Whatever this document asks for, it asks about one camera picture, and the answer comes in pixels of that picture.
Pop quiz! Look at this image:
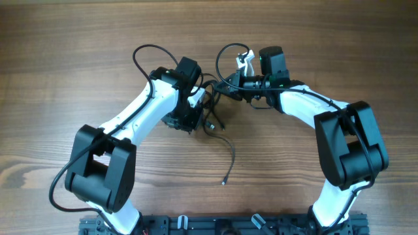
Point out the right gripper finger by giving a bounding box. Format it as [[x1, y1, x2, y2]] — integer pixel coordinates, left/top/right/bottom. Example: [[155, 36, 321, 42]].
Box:
[[215, 87, 242, 101], [215, 72, 241, 89]]

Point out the long black USB cable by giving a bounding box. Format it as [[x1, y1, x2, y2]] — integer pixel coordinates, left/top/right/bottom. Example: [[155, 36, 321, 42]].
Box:
[[199, 73, 236, 186]]

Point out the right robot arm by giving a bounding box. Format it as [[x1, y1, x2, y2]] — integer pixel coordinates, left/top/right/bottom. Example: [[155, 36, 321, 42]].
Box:
[[215, 46, 389, 232]]

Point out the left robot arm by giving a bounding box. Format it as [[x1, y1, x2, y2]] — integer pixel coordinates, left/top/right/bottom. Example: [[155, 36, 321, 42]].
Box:
[[65, 57, 205, 234]]

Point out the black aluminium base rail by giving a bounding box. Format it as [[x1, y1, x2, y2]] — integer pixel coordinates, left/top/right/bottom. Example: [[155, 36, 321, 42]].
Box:
[[78, 214, 370, 235]]

